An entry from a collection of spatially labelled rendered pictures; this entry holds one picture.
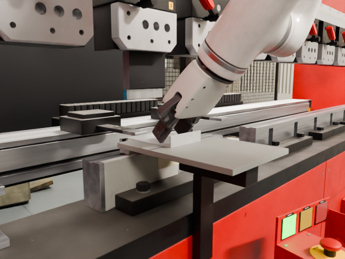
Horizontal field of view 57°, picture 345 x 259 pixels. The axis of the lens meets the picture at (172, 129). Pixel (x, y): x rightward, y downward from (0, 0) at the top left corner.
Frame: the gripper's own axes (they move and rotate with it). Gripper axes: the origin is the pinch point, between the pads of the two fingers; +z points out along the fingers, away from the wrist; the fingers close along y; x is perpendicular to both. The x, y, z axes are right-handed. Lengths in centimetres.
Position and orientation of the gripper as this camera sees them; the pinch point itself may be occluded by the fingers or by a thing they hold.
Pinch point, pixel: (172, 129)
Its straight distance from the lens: 62.2
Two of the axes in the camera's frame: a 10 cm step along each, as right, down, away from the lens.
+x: 5.6, 7.3, -4.0
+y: -6.8, 1.2, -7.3
